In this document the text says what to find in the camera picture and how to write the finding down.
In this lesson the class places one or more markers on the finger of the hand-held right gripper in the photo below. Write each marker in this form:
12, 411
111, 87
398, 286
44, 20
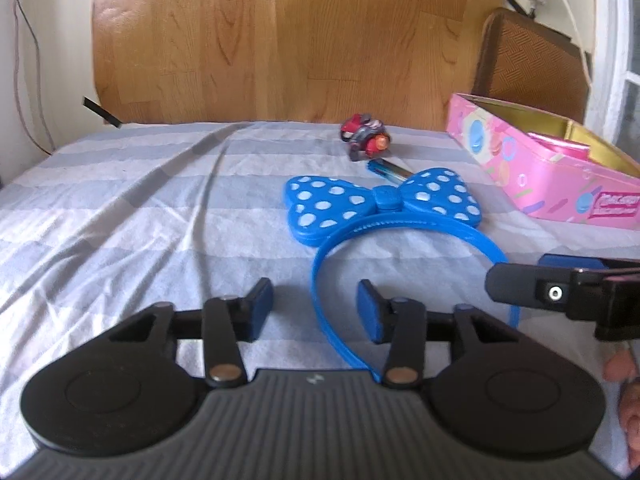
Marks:
570, 261
520, 287

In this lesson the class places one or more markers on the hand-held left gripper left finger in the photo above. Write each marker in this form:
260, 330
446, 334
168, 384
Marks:
261, 310

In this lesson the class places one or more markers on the blue polka dot bow headband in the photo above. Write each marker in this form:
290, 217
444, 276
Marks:
325, 205

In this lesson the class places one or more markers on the black tape strip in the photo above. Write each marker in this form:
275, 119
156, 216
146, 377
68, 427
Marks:
102, 111

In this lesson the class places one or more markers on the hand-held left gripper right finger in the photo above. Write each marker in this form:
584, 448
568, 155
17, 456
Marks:
369, 316

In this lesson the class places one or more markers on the person's right hand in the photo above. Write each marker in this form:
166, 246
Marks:
627, 410

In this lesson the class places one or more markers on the pink packet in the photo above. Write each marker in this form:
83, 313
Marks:
560, 146

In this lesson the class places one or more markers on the white framed glass door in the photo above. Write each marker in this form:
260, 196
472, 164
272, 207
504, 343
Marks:
612, 60

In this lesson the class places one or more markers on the blue pen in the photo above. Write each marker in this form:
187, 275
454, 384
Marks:
391, 170

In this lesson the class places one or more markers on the brown woven chair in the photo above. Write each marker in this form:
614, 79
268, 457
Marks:
535, 60

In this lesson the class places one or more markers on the pink tin box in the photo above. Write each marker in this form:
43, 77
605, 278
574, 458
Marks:
525, 180

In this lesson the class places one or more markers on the red toy car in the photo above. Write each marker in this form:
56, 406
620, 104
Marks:
367, 139

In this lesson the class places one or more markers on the wooden headboard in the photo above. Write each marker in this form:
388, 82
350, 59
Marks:
275, 35

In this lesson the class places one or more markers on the striped grey bed sheet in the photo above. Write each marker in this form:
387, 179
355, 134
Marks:
100, 210

